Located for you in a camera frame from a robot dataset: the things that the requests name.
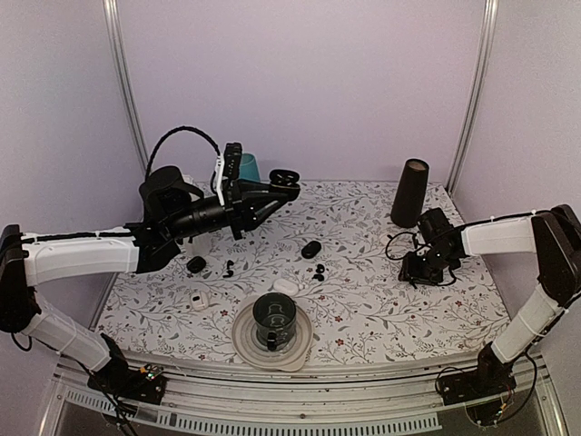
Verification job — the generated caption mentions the dark brown vase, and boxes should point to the dark brown vase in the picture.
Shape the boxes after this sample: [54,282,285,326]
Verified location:
[390,158,429,228]

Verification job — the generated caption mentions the white ribbed vase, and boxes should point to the white ribbed vase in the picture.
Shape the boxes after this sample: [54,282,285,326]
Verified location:
[183,233,212,257]

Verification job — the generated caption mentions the black case with gold line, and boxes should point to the black case with gold line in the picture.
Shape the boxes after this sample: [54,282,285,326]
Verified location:
[269,169,300,195]

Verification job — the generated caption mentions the aluminium frame post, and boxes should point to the aluminium frame post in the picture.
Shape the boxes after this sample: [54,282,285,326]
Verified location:
[446,0,499,197]
[103,0,149,174]

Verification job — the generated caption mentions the cream earbud case left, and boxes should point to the cream earbud case left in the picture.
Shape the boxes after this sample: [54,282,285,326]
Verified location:
[190,292,210,312]

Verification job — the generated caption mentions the left aluminium frame post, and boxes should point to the left aluminium frame post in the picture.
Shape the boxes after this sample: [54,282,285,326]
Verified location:
[103,0,149,174]

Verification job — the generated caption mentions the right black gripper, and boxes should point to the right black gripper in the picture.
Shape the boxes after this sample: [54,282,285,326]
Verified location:
[399,247,455,286]

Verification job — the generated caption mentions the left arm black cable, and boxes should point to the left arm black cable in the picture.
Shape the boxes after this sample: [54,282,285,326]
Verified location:
[145,126,223,178]

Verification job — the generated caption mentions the right aluminium frame post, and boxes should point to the right aluminium frame post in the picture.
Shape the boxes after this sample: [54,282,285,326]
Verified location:
[446,0,499,197]

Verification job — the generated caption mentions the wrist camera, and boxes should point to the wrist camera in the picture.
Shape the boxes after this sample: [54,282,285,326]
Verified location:
[418,207,453,243]
[211,143,242,206]

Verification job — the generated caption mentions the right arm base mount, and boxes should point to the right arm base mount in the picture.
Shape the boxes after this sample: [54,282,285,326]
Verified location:
[435,367,517,405]

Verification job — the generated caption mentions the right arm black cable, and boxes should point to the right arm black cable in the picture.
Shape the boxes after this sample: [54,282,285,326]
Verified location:
[384,230,459,288]

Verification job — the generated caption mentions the grey ceramic plate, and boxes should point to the grey ceramic plate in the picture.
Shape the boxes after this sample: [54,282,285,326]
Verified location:
[231,297,314,372]

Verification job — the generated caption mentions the black stem earbud pair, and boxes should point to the black stem earbud pair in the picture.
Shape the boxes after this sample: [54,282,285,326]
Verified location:
[223,260,234,278]

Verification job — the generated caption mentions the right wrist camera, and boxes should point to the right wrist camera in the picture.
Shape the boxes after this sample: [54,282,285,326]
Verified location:
[418,207,453,243]

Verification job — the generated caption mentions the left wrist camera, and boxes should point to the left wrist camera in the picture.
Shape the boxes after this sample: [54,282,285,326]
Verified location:
[211,143,242,206]

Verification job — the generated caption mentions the black oval earbud case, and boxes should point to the black oval earbud case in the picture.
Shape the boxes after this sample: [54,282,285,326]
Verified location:
[300,241,322,259]

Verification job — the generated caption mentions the small black round case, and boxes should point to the small black round case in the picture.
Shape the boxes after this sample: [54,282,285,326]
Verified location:
[186,256,207,273]

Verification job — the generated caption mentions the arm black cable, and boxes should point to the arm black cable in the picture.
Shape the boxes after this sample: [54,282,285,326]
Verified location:
[384,230,459,288]
[145,126,223,178]

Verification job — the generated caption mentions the teal vase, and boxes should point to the teal vase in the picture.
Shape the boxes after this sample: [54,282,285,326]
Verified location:
[239,153,261,183]

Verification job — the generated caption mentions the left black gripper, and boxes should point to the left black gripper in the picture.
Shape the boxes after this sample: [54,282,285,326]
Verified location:
[166,178,288,240]

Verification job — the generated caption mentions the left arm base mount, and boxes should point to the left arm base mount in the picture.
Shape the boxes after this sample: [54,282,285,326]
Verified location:
[87,361,167,405]

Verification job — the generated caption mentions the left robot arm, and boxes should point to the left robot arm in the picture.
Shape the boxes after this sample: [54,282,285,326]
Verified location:
[1,165,300,394]

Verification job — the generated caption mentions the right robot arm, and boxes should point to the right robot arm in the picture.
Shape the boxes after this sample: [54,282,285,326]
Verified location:
[399,204,580,396]

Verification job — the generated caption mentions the dark glass mug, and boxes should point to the dark glass mug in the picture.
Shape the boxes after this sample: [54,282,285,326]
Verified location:
[252,292,297,352]

